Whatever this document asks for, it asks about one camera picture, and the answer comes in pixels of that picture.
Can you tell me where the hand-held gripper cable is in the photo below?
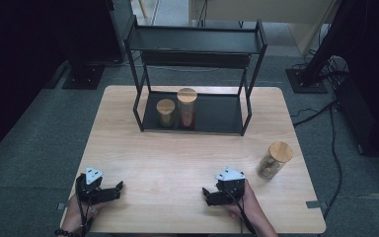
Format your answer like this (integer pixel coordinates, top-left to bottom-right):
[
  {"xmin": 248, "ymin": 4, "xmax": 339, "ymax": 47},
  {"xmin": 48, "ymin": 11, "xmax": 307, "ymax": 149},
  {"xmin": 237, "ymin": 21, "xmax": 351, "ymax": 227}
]
[
  {"xmin": 74, "ymin": 177, "xmax": 95, "ymax": 237},
  {"xmin": 223, "ymin": 184, "xmax": 258, "ymax": 236}
]

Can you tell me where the dark bead bracelet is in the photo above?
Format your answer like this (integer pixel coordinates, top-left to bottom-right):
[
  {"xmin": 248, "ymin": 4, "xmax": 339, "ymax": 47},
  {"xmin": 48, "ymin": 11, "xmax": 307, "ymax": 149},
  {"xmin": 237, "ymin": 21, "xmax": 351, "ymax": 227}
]
[{"xmin": 52, "ymin": 229, "xmax": 80, "ymax": 237}]

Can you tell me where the right hand-held gripper cable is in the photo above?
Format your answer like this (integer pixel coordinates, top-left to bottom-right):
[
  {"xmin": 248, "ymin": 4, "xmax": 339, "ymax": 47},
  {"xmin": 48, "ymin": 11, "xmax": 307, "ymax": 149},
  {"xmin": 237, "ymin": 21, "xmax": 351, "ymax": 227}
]
[{"xmin": 223, "ymin": 184, "xmax": 258, "ymax": 236}]

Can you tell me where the person's right hand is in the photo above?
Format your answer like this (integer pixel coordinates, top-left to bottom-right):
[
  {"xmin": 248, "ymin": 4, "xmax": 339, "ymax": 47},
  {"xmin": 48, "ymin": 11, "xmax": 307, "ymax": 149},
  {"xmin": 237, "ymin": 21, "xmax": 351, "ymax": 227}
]
[{"xmin": 225, "ymin": 180, "xmax": 265, "ymax": 222}]

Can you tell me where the glass jar of dried mushrooms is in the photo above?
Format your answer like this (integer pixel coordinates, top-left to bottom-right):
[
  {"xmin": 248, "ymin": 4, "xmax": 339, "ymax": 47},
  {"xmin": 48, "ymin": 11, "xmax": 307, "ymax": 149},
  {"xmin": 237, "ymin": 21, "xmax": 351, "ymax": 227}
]
[{"xmin": 256, "ymin": 140, "xmax": 294, "ymax": 182}]

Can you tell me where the tall glass jar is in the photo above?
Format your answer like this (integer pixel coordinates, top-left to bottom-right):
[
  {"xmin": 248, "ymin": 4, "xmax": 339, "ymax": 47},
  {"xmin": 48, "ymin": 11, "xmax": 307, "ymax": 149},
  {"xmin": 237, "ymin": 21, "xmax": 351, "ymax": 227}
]
[{"xmin": 177, "ymin": 87, "xmax": 198, "ymax": 129}]

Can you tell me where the black floor stand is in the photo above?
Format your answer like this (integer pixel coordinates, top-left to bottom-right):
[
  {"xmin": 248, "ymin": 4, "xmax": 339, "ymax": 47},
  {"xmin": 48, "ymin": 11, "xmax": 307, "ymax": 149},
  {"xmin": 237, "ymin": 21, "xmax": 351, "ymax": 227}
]
[
  {"xmin": 285, "ymin": 0, "xmax": 356, "ymax": 94},
  {"xmin": 62, "ymin": 55, "xmax": 106, "ymax": 91}
]

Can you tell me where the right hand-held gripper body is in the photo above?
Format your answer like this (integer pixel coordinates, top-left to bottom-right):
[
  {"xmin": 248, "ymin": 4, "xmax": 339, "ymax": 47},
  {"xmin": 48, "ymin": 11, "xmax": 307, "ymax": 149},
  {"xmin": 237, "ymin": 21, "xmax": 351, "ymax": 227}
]
[{"xmin": 211, "ymin": 166, "xmax": 246, "ymax": 205}]

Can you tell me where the beige wooden board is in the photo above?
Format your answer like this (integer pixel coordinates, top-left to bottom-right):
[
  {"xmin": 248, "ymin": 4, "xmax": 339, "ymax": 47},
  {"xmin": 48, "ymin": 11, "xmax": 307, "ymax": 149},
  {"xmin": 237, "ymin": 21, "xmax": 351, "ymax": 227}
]
[{"xmin": 189, "ymin": 0, "xmax": 339, "ymax": 55}]

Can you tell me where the black equipment box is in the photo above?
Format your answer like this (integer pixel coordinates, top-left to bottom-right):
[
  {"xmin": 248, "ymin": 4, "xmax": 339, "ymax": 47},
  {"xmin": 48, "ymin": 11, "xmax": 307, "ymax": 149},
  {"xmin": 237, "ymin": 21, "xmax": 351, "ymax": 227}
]
[{"xmin": 334, "ymin": 73, "xmax": 379, "ymax": 161}]

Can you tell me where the dark curtain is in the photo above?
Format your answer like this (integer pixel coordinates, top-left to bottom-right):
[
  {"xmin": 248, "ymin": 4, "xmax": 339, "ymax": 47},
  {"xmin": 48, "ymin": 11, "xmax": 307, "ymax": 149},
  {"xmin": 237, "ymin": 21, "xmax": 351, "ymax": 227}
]
[{"xmin": 0, "ymin": 0, "xmax": 113, "ymax": 166}]

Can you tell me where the thin black floor cable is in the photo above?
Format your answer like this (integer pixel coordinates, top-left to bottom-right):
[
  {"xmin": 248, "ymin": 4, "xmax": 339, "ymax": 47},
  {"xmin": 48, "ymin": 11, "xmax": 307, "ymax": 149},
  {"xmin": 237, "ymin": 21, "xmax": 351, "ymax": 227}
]
[{"xmin": 290, "ymin": 108, "xmax": 319, "ymax": 118}]

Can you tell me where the thick black floor cable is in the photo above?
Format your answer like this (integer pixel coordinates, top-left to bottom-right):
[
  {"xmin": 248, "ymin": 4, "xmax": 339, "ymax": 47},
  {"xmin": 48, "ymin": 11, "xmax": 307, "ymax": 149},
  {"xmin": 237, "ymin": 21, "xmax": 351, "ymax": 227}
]
[{"xmin": 292, "ymin": 101, "xmax": 339, "ymax": 128}]

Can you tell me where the small glass jar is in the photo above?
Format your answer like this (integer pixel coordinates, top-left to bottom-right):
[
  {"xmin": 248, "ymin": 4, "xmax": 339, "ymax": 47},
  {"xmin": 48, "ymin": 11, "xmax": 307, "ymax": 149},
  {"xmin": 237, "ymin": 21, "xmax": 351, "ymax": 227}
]
[{"xmin": 155, "ymin": 98, "xmax": 177, "ymax": 128}]

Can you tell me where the black upright panel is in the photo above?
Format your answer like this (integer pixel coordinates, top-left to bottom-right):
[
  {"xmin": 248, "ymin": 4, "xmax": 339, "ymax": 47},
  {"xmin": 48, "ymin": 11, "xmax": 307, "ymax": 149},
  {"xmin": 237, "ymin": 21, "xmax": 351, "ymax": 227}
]
[{"xmin": 105, "ymin": 0, "xmax": 136, "ymax": 63}]

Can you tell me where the left hand-held gripper cable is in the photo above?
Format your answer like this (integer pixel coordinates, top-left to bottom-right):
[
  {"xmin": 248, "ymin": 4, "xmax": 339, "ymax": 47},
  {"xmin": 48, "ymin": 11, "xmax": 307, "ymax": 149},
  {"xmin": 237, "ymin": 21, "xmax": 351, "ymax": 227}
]
[{"xmin": 74, "ymin": 177, "xmax": 95, "ymax": 237}]

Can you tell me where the black metal shelf rack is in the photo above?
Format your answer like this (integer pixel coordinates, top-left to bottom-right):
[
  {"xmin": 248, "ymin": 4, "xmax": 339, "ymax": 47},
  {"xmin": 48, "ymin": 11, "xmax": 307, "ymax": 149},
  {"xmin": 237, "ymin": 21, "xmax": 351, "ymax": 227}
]
[{"xmin": 123, "ymin": 19, "xmax": 268, "ymax": 137}]

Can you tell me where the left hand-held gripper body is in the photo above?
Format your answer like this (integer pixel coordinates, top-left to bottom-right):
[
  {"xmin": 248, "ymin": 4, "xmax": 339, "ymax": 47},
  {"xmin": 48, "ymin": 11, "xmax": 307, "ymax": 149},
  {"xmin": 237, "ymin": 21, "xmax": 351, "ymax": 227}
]
[{"xmin": 74, "ymin": 166, "xmax": 117, "ymax": 205}]

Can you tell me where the person's left hand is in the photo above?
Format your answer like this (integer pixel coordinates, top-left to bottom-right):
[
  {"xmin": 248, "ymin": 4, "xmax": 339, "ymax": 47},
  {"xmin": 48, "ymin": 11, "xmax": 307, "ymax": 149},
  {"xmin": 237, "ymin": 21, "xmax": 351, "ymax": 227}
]
[{"xmin": 62, "ymin": 197, "xmax": 109, "ymax": 235}]

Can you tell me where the long black floor cable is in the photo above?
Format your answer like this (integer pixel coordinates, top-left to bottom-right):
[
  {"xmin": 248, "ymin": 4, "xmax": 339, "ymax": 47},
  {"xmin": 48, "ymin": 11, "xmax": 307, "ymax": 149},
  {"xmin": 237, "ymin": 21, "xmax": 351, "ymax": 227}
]
[{"xmin": 322, "ymin": 108, "xmax": 343, "ymax": 220}]

